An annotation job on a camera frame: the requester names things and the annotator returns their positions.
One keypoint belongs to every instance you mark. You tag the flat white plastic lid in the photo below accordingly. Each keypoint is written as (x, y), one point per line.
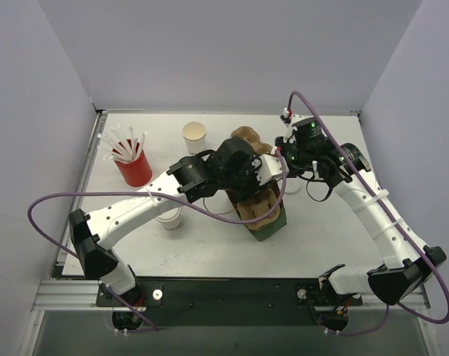
(293, 186)

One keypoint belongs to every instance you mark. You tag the white paper coffee cup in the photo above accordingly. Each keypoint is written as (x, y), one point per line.
(170, 220)

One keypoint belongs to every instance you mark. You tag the white wrapped straws bundle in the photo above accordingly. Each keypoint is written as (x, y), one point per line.
(124, 145)

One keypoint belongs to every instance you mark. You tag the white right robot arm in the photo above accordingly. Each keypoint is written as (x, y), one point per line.
(407, 260)

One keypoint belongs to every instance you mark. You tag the brown pulp cup carrier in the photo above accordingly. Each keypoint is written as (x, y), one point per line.
(257, 206)

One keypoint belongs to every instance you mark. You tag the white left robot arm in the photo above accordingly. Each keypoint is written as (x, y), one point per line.
(95, 234)

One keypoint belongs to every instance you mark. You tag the red straw holder cup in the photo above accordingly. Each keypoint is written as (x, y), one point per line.
(138, 172)

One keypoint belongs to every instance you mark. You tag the green brown paper bag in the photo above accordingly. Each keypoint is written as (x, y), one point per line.
(226, 204)

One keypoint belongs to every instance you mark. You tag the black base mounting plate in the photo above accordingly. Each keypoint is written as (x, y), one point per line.
(222, 314)

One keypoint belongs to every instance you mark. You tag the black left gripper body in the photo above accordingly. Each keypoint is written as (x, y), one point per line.
(249, 182)

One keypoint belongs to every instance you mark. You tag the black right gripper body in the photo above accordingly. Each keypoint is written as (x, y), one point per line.
(284, 147)

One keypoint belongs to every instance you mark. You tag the aluminium frame rail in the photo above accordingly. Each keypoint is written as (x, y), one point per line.
(69, 295)

